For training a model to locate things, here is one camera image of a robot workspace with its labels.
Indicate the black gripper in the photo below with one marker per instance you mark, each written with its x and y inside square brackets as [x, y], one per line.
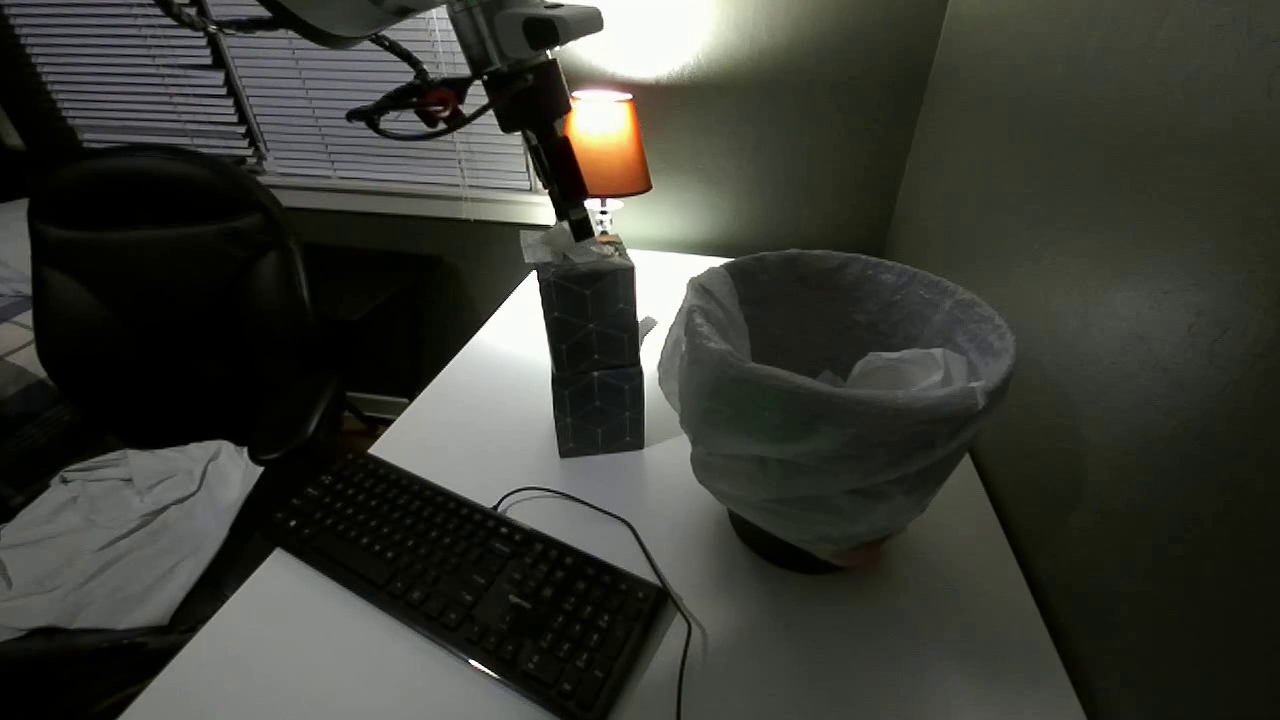
[529, 96]

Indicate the dark patterned tissue box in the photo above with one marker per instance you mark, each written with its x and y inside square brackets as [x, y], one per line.
[587, 304]

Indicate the dark tissue box, raised tissue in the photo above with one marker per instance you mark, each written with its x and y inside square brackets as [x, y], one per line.
[602, 413]

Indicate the orange shade table lamp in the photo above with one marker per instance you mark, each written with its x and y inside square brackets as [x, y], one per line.
[610, 145]

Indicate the white plastic bin liner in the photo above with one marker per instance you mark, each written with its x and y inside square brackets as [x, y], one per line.
[787, 442]

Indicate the white crumpled paper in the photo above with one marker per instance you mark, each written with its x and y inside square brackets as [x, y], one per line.
[913, 371]

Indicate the white window blinds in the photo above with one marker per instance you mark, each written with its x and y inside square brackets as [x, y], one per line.
[163, 80]

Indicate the black computer keyboard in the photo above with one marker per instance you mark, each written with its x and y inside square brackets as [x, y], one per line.
[467, 582]

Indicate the black office chair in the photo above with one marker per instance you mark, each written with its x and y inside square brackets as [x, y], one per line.
[163, 292]

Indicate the black waste bin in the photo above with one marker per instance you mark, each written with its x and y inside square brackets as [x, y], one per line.
[787, 549]

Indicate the white cloth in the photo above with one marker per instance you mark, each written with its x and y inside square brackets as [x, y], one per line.
[104, 532]

